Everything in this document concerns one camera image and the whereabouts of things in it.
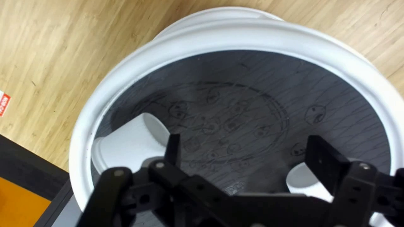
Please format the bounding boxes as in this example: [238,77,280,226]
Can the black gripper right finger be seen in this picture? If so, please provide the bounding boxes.
[304,135,404,227]

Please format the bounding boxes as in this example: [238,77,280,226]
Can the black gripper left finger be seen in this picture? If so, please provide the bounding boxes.
[147,134,236,227]

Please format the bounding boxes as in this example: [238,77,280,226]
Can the white coffee pod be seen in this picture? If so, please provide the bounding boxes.
[90,113,169,173]
[285,162,395,227]

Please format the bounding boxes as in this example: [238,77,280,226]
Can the white two-tier turntable stand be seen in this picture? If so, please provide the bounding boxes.
[69,7,404,227]

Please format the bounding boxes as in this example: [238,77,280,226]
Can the red white warning sticker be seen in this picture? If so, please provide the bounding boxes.
[0,91,10,118]

